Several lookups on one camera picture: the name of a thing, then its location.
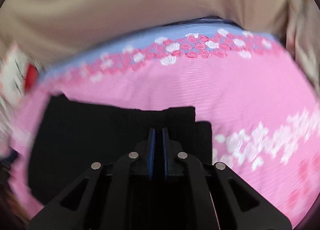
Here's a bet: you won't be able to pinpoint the light floral patterned blanket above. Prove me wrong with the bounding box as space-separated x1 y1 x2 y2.
286 0 319 93

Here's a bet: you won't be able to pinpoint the black pants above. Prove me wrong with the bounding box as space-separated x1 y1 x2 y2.
28 95 212 205

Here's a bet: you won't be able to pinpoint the white cartoon face pillow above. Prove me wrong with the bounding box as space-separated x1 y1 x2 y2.
0 42 38 110

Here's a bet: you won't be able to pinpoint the pink floral bed sheet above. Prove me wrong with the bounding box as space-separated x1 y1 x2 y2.
10 19 319 226

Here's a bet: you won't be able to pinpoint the beige duvet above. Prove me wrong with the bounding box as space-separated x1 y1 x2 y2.
1 0 287 66

